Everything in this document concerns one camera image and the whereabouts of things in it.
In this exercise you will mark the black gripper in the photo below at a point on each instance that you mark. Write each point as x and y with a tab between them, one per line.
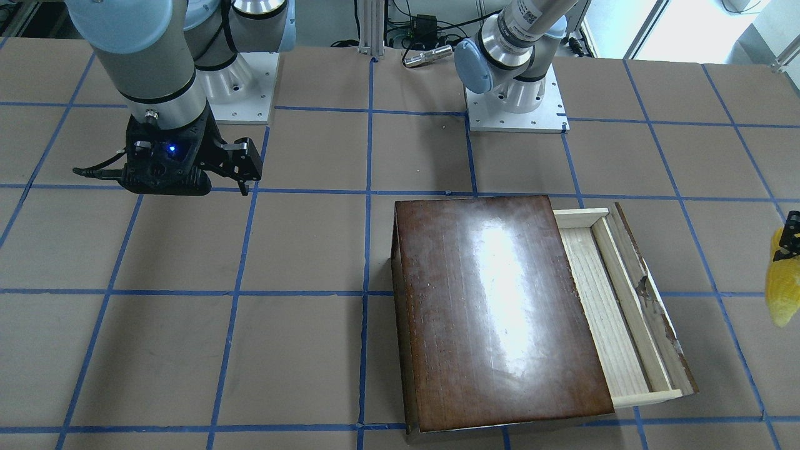
792	234

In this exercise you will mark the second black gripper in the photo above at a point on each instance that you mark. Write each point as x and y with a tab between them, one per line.
210	145

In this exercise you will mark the yellow corn cob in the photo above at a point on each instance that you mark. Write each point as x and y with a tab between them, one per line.
782	290

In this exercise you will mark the light wood drawer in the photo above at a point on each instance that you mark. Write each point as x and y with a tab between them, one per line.
641	356

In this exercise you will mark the dark wooden drawer box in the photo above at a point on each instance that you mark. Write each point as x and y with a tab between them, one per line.
491	329

